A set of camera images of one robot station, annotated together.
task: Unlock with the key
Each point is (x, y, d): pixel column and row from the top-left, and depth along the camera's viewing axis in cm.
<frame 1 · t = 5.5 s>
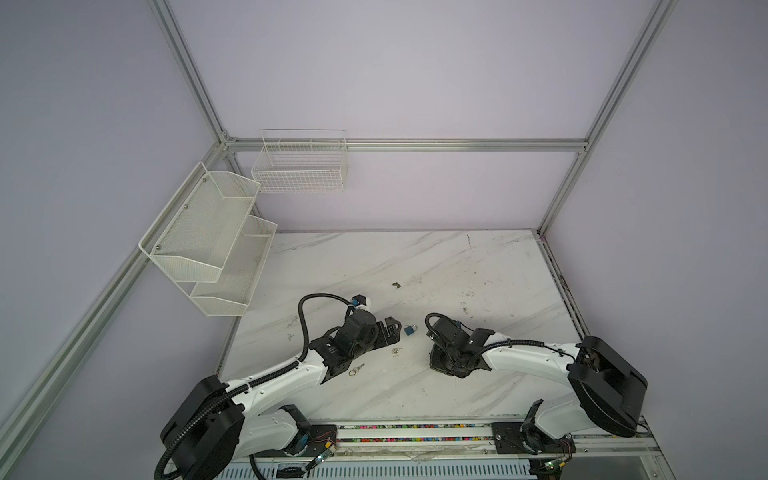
left hand: (388, 330, 83), fingers open
right hand: (429, 366, 85), fingers closed
small blue padlock: (410, 329, 94), on the table

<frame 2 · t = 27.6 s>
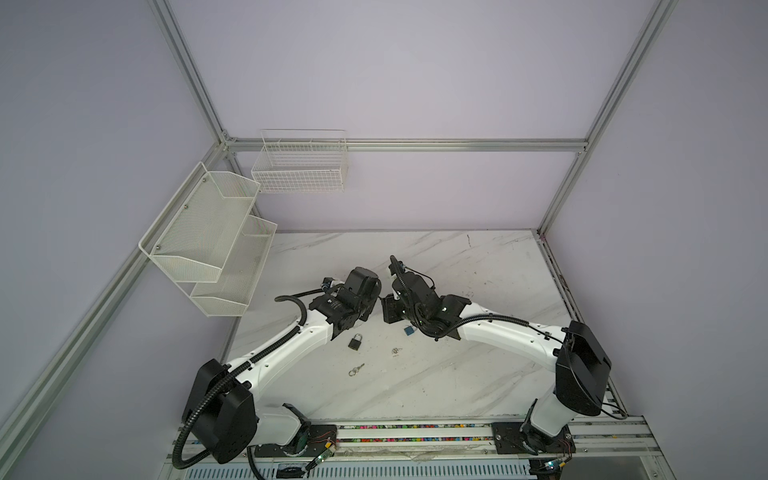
left hand: (379, 291, 82), fingers open
right hand: (377, 302, 80), fingers closed
black padlock: (354, 343, 92), on the table
the other named things where they were.

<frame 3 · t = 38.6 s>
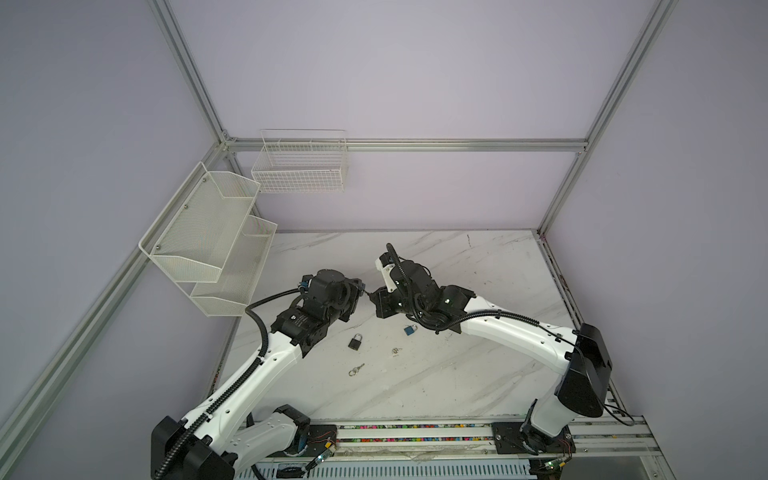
left hand: (362, 284, 76), fingers open
right hand: (366, 297, 75), fingers closed
the named things where they were.

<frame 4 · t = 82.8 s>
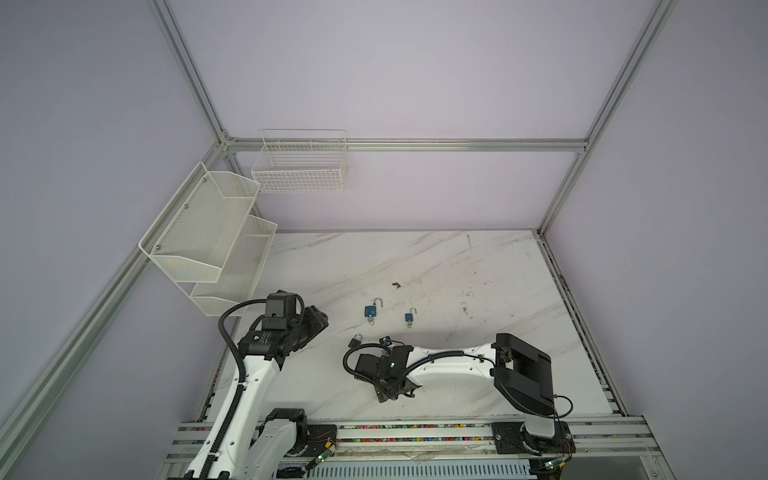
left hand: (320, 323, 79), fingers open
right hand: (392, 388, 82), fingers open
small blue padlock: (409, 316, 98), on the table
the other named things where they were.

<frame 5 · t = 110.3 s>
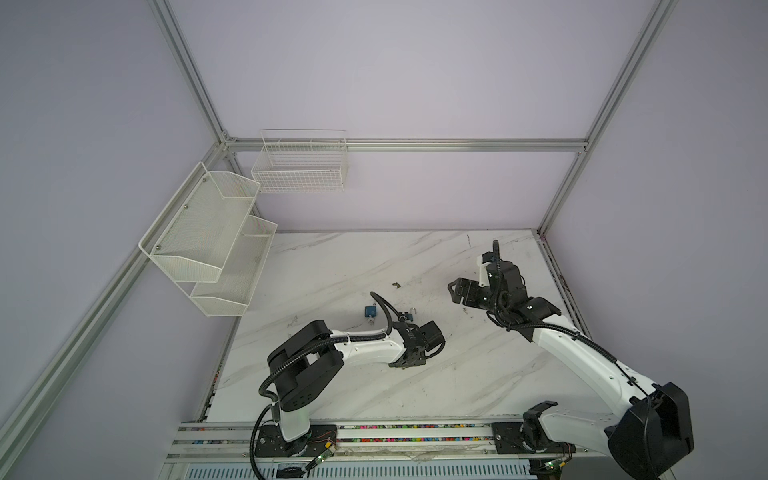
left hand: (409, 357, 86), fingers open
right hand: (458, 286, 82), fingers open
